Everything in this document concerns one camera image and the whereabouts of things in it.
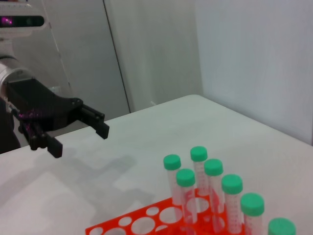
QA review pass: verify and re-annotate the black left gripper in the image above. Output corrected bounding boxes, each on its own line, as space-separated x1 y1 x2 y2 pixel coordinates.
5 78 110 159

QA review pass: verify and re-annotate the green-capped clear test tube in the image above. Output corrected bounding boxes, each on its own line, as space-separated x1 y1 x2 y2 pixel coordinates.
267 217 297 235
163 154 183 206
221 174 244 235
240 192 266 235
190 145 209 196
175 168 197 226
203 158 224 233

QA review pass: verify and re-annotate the orange plastic test tube rack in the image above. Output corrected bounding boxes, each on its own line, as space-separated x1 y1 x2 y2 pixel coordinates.
85 188 248 235

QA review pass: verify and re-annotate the dark grey robot torso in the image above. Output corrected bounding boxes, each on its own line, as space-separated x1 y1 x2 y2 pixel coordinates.
0 97 21 154

